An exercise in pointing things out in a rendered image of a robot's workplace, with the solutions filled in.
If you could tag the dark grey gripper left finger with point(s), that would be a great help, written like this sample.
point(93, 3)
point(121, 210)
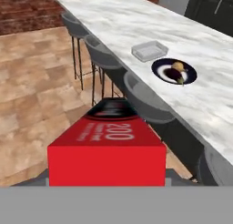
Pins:
point(38, 180)

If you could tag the dark cabinet run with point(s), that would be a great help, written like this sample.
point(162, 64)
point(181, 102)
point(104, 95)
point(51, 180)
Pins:
point(209, 12)

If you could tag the yellow onion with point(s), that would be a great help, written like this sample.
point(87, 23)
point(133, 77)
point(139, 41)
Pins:
point(178, 66)

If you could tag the dark blue plate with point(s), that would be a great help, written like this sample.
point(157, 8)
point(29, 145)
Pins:
point(189, 77)

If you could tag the grey appliance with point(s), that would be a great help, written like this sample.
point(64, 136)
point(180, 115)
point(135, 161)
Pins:
point(174, 0)

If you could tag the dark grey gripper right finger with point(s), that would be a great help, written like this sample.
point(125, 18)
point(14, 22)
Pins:
point(174, 181)

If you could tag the purple eggplant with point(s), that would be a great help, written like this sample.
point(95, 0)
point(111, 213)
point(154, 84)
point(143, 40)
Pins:
point(173, 73)

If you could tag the clear plastic tupperware container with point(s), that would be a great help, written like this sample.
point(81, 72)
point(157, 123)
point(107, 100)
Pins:
point(149, 50)

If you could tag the red aluminum foil box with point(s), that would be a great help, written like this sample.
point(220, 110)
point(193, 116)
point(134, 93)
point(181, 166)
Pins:
point(106, 154)

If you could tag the grey bar stool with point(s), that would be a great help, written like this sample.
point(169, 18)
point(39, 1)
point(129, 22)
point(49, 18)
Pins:
point(101, 56)
point(74, 27)
point(217, 170)
point(145, 104)

